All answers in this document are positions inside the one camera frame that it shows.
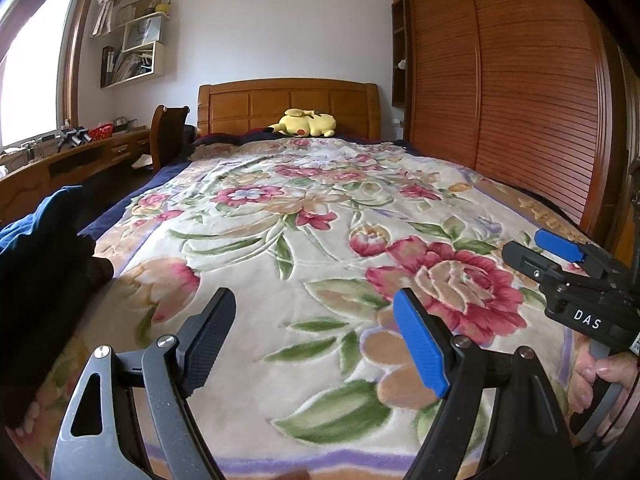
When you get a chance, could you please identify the wooden chair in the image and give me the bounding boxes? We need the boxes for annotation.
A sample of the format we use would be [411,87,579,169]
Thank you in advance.
[150,105,191,171]

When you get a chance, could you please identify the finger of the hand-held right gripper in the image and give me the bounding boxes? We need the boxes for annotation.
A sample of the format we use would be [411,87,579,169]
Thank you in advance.
[534,228,608,281]
[501,241,568,293]

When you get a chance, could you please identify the person's right hand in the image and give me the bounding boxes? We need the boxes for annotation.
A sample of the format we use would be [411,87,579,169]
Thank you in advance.
[572,352,640,448]

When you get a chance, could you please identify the wood-framed window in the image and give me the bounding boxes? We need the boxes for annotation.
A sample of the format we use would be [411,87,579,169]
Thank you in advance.
[0,0,101,153]

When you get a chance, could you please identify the black devices on stand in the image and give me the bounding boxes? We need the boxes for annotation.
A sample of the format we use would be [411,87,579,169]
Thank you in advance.
[56,126,93,151]

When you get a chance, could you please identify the wooden slatted wardrobe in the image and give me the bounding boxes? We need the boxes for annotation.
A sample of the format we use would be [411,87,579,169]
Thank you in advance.
[390,0,628,261]

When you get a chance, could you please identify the wooden desk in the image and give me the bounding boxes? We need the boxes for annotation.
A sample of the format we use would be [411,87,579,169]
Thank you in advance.
[0,127,153,226]

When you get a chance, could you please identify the dark clothes pile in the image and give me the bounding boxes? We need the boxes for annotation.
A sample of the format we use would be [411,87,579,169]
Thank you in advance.
[0,232,116,426]

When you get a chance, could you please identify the white paper bag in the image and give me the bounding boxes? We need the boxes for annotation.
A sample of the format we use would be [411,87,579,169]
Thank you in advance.
[121,15,163,52]

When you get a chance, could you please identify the dark binders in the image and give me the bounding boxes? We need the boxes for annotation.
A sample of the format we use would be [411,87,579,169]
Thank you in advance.
[101,46,117,87]

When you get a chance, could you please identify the wooden bed headboard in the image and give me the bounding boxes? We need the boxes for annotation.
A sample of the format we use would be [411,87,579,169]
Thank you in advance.
[196,78,382,141]

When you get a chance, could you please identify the yellow plush toy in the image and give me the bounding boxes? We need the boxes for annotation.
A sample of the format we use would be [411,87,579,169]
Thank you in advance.
[264,108,337,138]

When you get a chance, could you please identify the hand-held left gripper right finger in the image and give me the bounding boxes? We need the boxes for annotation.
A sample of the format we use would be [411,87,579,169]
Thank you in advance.
[393,288,583,480]

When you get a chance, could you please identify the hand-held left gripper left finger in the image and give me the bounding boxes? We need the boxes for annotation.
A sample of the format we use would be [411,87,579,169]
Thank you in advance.
[50,287,237,480]

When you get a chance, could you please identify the white wall shelf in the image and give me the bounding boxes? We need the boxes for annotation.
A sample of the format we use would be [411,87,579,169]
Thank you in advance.
[100,0,173,89]

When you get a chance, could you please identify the floral blanket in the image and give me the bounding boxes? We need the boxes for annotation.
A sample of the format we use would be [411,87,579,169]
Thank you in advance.
[10,137,591,480]

